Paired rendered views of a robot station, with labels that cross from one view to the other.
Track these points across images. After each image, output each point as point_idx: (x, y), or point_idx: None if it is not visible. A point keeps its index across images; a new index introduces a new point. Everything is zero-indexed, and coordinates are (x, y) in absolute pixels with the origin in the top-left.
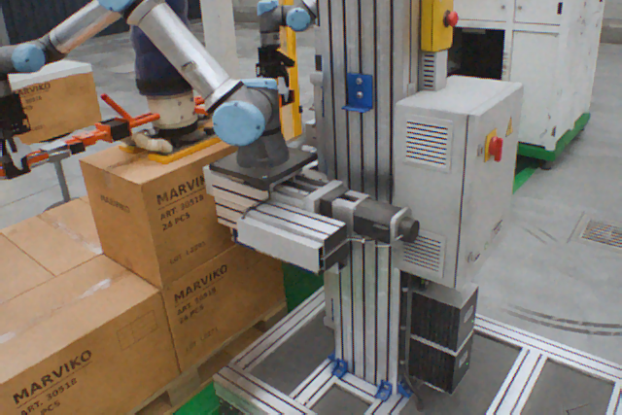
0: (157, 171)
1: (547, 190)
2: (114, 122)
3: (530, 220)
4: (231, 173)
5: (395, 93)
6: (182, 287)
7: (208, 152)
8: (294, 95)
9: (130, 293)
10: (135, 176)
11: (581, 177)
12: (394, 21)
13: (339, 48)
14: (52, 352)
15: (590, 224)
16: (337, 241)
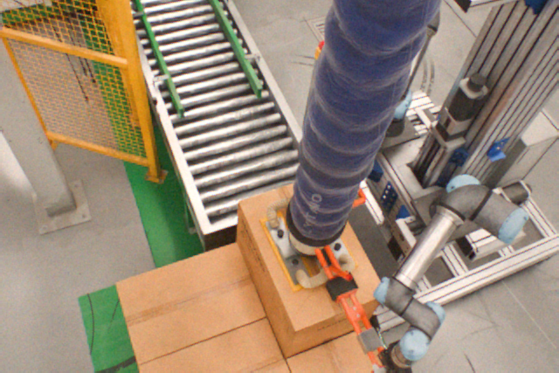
0: (369, 276)
1: (260, 10)
2: (338, 282)
3: (289, 51)
4: (458, 238)
5: (517, 138)
6: None
7: (348, 231)
8: (143, 92)
9: (359, 348)
10: (369, 293)
11: None
12: (535, 112)
13: (495, 134)
14: None
15: (318, 28)
16: None
